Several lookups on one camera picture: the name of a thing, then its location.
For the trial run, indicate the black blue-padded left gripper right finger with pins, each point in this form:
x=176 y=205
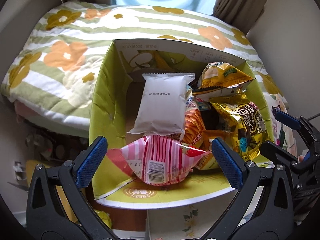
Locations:
x=262 y=207

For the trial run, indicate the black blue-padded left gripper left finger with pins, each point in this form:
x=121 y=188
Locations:
x=56 y=207

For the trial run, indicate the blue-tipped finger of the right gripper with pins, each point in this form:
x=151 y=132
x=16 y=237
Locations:
x=285 y=118

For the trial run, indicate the gold chocolate snack bag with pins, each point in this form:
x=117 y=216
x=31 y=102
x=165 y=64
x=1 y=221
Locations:
x=244 y=124

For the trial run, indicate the white plain snack packet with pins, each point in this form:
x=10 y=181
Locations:
x=163 y=103

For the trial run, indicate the yellow triangular snack bag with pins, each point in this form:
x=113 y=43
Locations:
x=221 y=76

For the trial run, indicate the orange stick snack bag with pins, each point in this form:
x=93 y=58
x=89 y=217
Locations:
x=193 y=125

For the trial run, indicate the pink striped snack bag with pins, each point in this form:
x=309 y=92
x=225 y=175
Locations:
x=156 y=160

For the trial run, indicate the brown right curtain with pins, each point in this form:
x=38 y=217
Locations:
x=241 y=14

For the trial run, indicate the green cardboard snack box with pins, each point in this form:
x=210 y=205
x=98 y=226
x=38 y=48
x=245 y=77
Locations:
x=124 y=62

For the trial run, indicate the floral striped quilt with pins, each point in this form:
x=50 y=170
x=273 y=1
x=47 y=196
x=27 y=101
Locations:
x=52 y=80

